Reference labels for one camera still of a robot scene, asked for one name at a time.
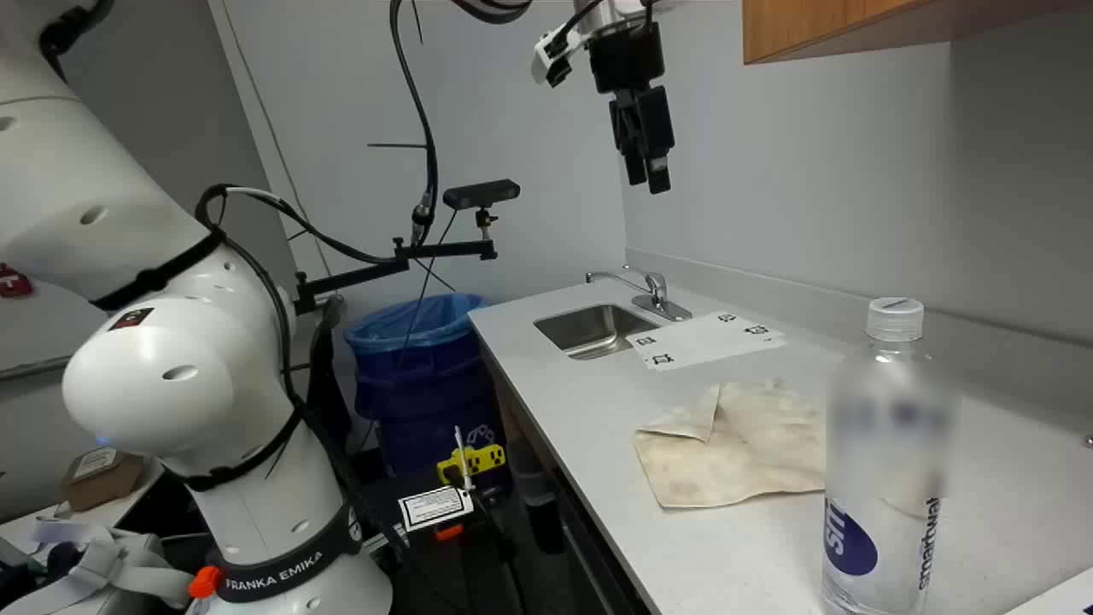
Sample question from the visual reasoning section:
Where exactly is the yellow clamp tool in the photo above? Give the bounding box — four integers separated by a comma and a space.
434, 422, 513, 494

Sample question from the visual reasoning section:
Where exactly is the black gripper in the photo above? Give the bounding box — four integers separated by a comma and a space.
588, 19, 681, 199

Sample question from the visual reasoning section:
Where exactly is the white paper with markers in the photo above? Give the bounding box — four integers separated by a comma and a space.
620, 306, 791, 377

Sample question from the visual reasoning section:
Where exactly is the blue trash bin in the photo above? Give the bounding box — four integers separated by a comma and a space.
344, 289, 505, 481

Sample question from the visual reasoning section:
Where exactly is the chrome faucet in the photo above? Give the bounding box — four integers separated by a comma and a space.
583, 267, 697, 323

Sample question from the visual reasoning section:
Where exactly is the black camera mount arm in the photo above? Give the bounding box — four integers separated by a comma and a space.
290, 204, 501, 315

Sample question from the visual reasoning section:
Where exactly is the wooden wall cabinet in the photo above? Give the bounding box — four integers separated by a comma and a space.
742, 0, 1093, 68

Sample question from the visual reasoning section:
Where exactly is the clear plastic water bottle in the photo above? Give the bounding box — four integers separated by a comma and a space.
821, 292, 957, 615

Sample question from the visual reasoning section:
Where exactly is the black hanging cable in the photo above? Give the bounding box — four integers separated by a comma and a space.
387, 0, 448, 248

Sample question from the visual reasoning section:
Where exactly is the small cardboard box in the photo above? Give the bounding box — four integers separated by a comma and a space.
57, 444, 156, 517

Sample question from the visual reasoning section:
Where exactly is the white label tag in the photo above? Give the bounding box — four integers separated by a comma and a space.
392, 486, 481, 537

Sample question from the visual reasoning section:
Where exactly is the stained white cloth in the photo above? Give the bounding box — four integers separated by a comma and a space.
633, 380, 829, 511

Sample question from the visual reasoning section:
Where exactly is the steel sink basin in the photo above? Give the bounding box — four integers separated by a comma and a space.
530, 299, 665, 360

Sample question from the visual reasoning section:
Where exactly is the black stereo camera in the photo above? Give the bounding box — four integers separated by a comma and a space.
440, 177, 527, 216

